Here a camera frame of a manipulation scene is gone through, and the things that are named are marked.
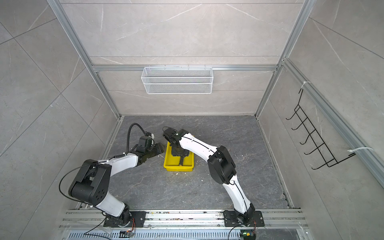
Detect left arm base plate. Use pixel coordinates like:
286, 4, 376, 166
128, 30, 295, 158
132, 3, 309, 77
103, 211, 147, 228

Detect white wire mesh basket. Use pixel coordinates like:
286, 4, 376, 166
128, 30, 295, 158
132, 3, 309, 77
141, 67, 214, 95

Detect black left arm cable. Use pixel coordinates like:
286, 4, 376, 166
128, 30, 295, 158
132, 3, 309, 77
125, 122, 148, 155

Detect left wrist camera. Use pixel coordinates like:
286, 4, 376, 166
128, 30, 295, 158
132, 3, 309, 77
138, 136, 154, 149

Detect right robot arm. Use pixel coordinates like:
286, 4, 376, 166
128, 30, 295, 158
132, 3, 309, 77
163, 128, 255, 226

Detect black wire hook rack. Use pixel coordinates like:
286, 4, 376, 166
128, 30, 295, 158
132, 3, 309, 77
286, 89, 356, 170

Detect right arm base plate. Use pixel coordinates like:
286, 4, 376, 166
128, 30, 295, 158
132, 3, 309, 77
223, 210, 265, 227

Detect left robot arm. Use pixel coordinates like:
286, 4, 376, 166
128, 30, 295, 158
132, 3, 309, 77
68, 143, 165, 218

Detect aluminium mounting rail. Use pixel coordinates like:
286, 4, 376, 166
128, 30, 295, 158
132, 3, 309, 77
59, 209, 309, 230

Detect yellow plastic bin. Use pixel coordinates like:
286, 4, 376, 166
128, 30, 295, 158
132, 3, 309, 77
164, 143, 195, 172

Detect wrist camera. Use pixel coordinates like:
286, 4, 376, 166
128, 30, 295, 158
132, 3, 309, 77
163, 127, 180, 146
138, 136, 154, 149

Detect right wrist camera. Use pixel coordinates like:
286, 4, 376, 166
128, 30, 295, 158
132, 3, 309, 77
163, 127, 180, 146

